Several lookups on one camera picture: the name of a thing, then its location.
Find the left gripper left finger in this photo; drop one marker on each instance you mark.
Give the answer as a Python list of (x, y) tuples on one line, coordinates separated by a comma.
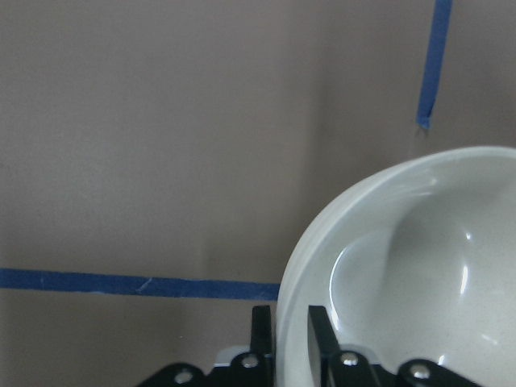
[(253, 367)]

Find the cream ceramic bowl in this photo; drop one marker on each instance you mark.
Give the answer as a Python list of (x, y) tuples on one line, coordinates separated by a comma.
[(417, 261)]

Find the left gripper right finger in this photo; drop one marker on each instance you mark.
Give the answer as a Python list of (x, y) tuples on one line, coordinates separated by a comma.
[(330, 365)]

